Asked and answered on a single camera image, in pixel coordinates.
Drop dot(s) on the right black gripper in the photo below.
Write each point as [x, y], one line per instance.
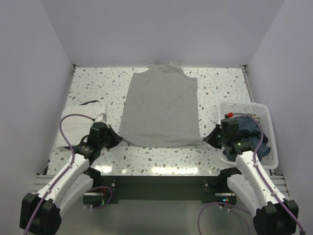
[210, 138]

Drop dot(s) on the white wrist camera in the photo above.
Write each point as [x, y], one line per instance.
[102, 117]
[229, 115]

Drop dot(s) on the aluminium front rail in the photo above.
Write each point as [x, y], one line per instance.
[279, 182]

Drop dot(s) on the grey tank top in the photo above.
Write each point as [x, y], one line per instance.
[161, 108]

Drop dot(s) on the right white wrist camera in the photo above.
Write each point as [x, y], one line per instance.
[229, 115]

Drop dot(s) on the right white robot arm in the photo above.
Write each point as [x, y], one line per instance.
[272, 212]

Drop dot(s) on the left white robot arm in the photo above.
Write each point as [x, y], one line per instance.
[41, 213]

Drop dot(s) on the dark blue tank tops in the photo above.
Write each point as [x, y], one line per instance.
[251, 131]

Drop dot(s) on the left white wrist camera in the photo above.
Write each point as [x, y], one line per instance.
[102, 117]

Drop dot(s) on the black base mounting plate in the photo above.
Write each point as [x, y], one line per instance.
[158, 188]

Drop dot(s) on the white folded tank top stack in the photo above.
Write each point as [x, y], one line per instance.
[75, 127]

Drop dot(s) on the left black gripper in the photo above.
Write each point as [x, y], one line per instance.
[116, 138]

